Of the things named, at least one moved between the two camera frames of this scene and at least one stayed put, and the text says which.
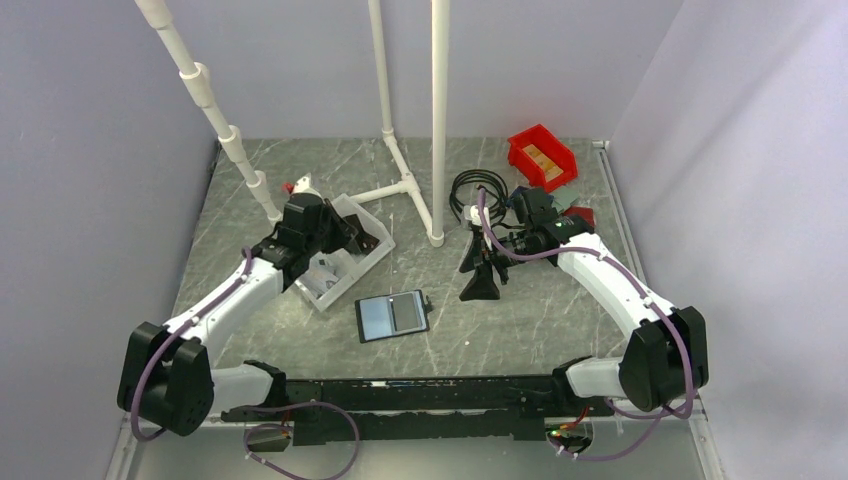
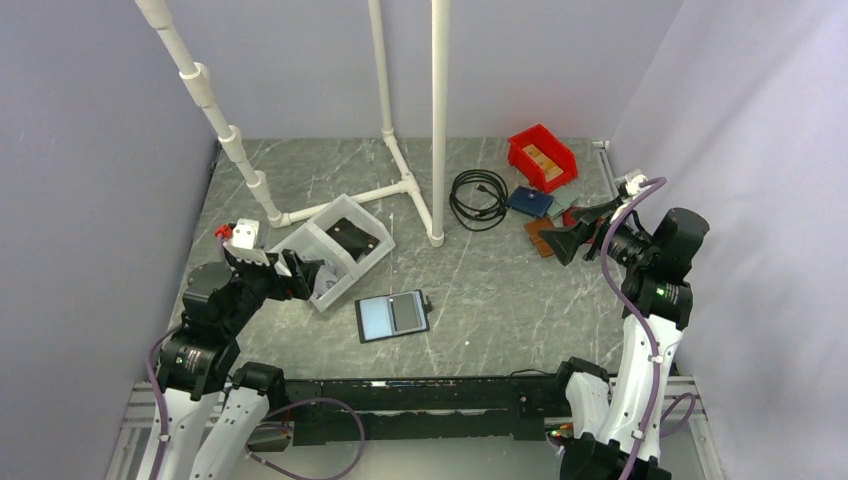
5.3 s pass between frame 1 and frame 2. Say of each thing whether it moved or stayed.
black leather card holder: stayed
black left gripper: moved
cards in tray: stayed
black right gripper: moved
